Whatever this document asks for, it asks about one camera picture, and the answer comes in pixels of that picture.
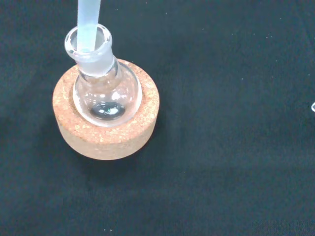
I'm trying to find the clear round-bottom flask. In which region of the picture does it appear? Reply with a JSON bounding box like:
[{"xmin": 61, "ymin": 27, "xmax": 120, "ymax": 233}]
[{"xmin": 64, "ymin": 24, "xmax": 143, "ymax": 128}]

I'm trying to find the black bench cloth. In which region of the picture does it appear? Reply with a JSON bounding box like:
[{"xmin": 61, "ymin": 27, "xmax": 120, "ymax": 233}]
[{"xmin": 0, "ymin": 0, "xmax": 315, "ymax": 236}]

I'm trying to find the cork ring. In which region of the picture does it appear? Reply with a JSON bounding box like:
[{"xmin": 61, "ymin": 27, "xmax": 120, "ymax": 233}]
[{"xmin": 52, "ymin": 58, "xmax": 160, "ymax": 161}]

